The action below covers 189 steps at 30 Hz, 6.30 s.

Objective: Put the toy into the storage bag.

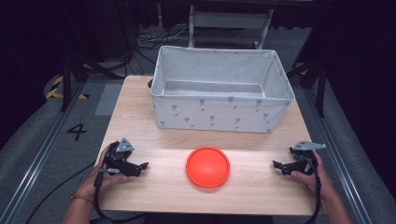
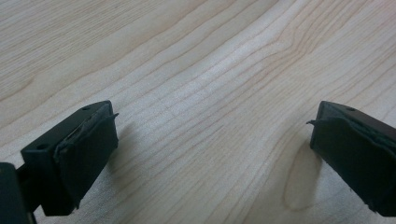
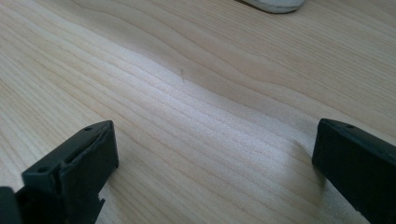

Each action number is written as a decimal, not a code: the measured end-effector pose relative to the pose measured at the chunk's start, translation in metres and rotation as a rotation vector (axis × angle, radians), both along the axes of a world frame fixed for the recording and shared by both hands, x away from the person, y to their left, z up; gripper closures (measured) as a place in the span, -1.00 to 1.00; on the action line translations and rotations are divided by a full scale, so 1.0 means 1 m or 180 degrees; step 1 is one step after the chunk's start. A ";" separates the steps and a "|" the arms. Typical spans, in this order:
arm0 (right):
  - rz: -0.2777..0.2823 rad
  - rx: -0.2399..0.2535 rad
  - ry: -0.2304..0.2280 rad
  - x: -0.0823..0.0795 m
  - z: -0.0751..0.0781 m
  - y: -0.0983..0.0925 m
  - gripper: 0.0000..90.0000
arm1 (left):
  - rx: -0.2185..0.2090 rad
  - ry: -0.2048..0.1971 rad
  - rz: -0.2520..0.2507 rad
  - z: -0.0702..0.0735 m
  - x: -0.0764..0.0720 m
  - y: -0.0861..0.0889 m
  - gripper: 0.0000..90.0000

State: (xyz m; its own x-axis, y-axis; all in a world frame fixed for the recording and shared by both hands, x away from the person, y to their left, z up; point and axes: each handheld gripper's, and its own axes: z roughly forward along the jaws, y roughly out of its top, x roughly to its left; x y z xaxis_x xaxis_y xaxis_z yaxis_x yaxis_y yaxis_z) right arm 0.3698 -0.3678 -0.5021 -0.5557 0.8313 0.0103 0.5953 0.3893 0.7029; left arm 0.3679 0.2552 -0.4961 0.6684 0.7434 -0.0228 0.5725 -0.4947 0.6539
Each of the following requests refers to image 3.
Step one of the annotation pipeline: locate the white round dish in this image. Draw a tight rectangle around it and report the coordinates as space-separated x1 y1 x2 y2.
242 0 306 14

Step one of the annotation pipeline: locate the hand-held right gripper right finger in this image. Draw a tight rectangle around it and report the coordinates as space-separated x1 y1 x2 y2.
311 118 396 224

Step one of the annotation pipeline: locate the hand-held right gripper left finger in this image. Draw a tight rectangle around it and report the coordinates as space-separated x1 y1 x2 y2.
14 119 120 224

